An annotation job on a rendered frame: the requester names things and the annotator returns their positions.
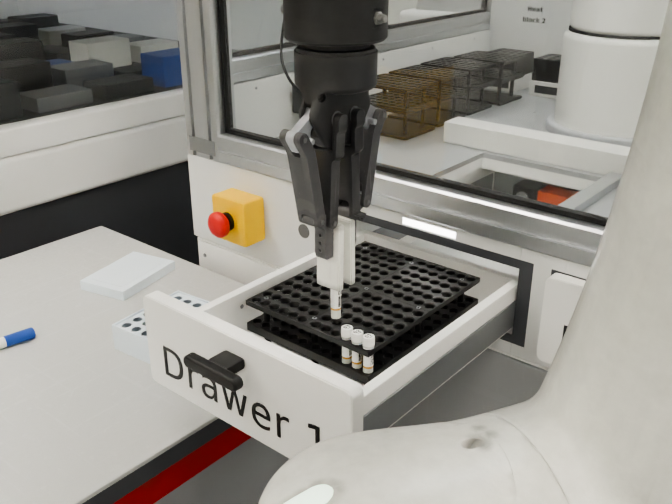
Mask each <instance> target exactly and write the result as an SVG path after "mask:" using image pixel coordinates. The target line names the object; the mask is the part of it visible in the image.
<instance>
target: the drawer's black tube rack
mask: <svg viewBox="0 0 672 504"><path fill-rule="evenodd" d="M479 282H480V277H476V276H473V275H470V274H467V273H464V272H461V271H458V270H455V269H451V268H448V267H445V266H442V265H439V264H436V263H433V262H429V261H426V260H423V259H420V258H417V257H414V256H411V255H408V254H404V253H401V252H398V251H395V250H392V249H389V248H386V247H382V246H379V245H376V244H373V243H370V242H367V241H364V242H362V243H360V244H358V245H356V246H355V283H354V284H352V285H349V284H347V283H344V282H343V290H341V317H340V318H339V319H333V318H331V289H330V288H327V287H325V286H322V285H320V284H318V283H317V265H316V266H314V267H311V268H309V269H307V270H305V271H303V272H301V273H299V274H297V275H295V276H293V277H291V278H289V279H287V280H285V281H283V282H281V283H279V284H277V285H275V286H273V287H271V288H269V289H267V290H265V291H263V292H261V293H259V294H258V295H260V296H262V297H264V299H270V300H272V301H274V302H277V303H279V304H282V305H284V306H287V307H289V308H291V309H294V310H296V311H299V312H301V313H303V314H306V315H308V316H311V317H312V319H311V320H313V319H318V320H320V321H323V322H325V323H327V324H330V325H332V326H335V327H337V328H339V329H341V327H342V326H343V325H346V324H348V325H351V326H352V327H353V330H355V329H360V330H362V331H363V335H364V334H367V333H370V334H373V335H374V336H375V343H376V344H378V345H379V351H377V352H376V353H374V364H373V372H372V373H369V374H368V373H364V372H363V355H362V367H361V368H359V369H355V368H353V367H352V362H351V363H349V364H344V363H342V346H340V345H338V344H336V343H333V342H331V341H329V340H326V339H324V338H322V337H319V336H317V335H315V334H312V333H310V332H308V331H306V330H303V329H301V328H299V327H296V326H294V325H292V324H289V323H287V322H285V321H282V320H280V319H278V318H275V317H273V316H271V315H269V314H266V313H264V312H263V314H262V315H260V316H258V317H256V318H254V319H252V320H250V321H249V322H247V330H249V331H251V332H253V333H255V334H257V335H260V336H262V337H264V338H265V340H267V341H269V342H271V343H272V341H273V342H275V343H277V344H279V345H281V346H283V347H286V348H288V349H290V350H292V351H294V352H297V353H299V354H301V355H303V356H305V357H307V358H310V359H311V360H312V362H314V363H316V364H319V363H320V364H323V365H325V366H327V367H329V368H331V369H334V370H336V371H338V372H340V373H342V374H344V375H347V376H349V377H351V378H353V379H355V380H357V381H360V382H362V383H364V385H365V384H367V383H368V382H370V381H371V380H372V379H374V378H375V377H377V376H378V375H379V374H381V373H382V372H384V371H385V370H386V369H388V368H389V367H391V366H392V365H393V364H395V363H396V362H398V361H399V360H400V359H402V358H403V357H405V356H406V355H407V354H409V353H410V352H412V351H413V350H414V349H416V348H417V347H419V346H420V345H421V344H423V343H424V342H426V341H427V340H428V339H430V338H431V337H433V336H434V335H435V334H437V333H438V332H440V331H441V330H442V329H444V328H445V327H447V326H448V325H449V324H451V323H452V322H454V321H455V320H456V319H458V318H459V317H461V316H462V315H463V314H465V313H466V312H468V311H469V310H470V309H472V308H473V307H475V306H476V305H477V304H478V299H477V298H474V297H471V296H468V295H465V294H464V293H465V292H466V291H468V290H469V289H470V288H472V287H473V286H475V285H476V284H478V283H479ZM307 283H309V284H307ZM277 290H280V291H277ZM276 299H278V300H276ZM311 320H309V321H311ZM309 321H308V322H309ZM308 322H306V323H308ZM306 323H304V324H306ZM304 324H303V325H304ZM364 385H363V386H364Z"/></svg>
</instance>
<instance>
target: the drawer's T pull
mask: <svg viewBox="0 0 672 504"><path fill-rule="evenodd" d="M183 362H184V364H185V366H186V367H187V368H189V369H191V370H193V371H195V372H197V373H199V374H200V375H202V376H204V377H206V378H208V379H210V380H212V381H213V382H215V383H217V384H219V385H221V386H223V387H225V388H226V389H228V390H230V391H232V392H235V391H237V390H239V389H241V388H242V387H243V380H242V378H241V377H240V376H239V375H237V374H235V373H237V372H239V371H240V370H242V369H244V367H245V363H244V359H243V358H241V357H239V356H237V355H235V354H233V353H231V352H229V351H227V350H225V351H222V352H221V353H219V354H217V355H215V356H213V357H211V358H210V359H209V360H208V359H206V358H204V357H202V356H200V355H198V354H196V353H194V352H191V353H189V354H187V355H186V356H184V359H183Z"/></svg>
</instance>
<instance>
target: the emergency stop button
mask: <svg viewBox="0 0 672 504"><path fill-rule="evenodd" d="M208 228H209V230H210V232H211V233H212V234H213V235H214V236H216V237H217V238H223V237H225V236H227V235H228V233H229V230H230V226H229V220H228V219H227V217H226V216H225V215H224V214H223V213H221V212H213V213H211V214H210V215H209V218H208Z"/></svg>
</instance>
